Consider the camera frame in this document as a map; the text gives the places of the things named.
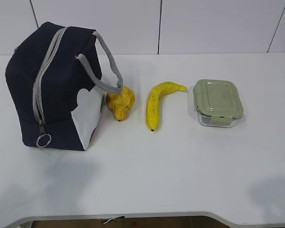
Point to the yellow pear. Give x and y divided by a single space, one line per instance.
121 103

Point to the yellow banana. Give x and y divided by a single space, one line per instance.
154 100

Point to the navy blue lunch bag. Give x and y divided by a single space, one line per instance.
57 78

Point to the glass container with green lid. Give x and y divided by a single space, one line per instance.
217 103

